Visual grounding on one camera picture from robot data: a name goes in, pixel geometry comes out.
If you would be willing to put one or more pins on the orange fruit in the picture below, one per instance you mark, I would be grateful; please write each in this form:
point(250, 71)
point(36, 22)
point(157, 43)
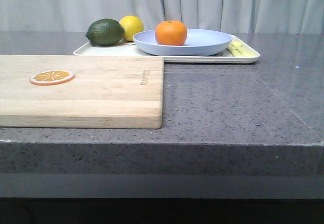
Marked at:
point(171, 33)

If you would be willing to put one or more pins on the light blue plate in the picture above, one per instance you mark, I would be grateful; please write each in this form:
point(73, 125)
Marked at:
point(199, 42)

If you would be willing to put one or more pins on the yellow cutlery on tray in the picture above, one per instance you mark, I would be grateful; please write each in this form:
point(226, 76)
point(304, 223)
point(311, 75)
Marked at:
point(237, 50)

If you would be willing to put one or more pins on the cream white tray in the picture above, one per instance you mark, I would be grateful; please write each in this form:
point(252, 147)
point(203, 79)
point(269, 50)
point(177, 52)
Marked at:
point(131, 50)

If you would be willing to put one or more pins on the wooden cutting board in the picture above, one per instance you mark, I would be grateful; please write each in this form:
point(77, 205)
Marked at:
point(107, 92)

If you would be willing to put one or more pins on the yellow lemon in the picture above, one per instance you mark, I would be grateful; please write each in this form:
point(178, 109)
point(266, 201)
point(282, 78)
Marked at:
point(131, 25)

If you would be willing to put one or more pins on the green lime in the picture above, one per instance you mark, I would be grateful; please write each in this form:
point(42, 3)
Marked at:
point(105, 32)

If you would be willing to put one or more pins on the orange slice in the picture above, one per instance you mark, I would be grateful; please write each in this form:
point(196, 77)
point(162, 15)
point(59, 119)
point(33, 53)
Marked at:
point(53, 77)

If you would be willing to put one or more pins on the grey curtain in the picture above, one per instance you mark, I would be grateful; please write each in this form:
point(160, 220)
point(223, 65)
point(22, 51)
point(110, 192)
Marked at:
point(232, 16)

